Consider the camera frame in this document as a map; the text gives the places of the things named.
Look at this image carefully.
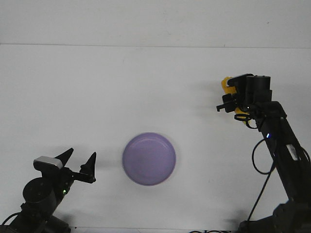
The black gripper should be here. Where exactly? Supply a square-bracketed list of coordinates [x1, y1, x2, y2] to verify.
[41, 148, 96, 194]
[216, 73, 272, 113]

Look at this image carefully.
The yellow corn cob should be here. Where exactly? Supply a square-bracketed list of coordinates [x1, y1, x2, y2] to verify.
[221, 76, 251, 128]

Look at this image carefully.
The purple round plate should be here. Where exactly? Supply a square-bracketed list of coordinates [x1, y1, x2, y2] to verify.
[122, 132, 176, 186]

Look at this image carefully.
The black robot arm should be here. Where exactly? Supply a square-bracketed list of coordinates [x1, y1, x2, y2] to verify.
[217, 73, 311, 233]
[0, 148, 97, 233]

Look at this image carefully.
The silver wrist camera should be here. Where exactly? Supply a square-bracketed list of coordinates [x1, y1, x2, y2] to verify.
[33, 156, 63, 171]

